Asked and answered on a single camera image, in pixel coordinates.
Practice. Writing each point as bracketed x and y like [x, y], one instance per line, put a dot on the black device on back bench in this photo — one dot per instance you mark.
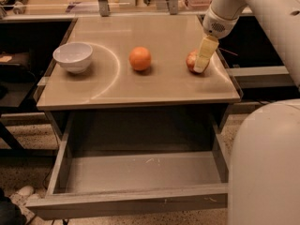
[17, 6]

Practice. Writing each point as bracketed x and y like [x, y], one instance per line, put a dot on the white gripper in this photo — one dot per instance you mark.
[217, 23]

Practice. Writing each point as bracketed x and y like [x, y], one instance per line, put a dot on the orange fruit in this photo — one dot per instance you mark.
[140, 58]

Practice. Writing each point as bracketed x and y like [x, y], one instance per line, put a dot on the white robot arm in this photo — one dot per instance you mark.
[264, 166]

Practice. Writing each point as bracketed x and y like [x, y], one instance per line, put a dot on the white shoe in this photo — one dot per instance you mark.
[20, 198]

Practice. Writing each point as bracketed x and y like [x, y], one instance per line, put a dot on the red apple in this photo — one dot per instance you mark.
[191, 61]

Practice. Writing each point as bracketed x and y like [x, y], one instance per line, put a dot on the open grey top drawer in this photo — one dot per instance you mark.
[119, 162]

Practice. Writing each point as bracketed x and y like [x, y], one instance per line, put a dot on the white bowl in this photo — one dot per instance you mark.
[74, 57]

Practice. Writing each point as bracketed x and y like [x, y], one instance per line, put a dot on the grey cabinet with beige top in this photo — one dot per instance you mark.
[110, 81]

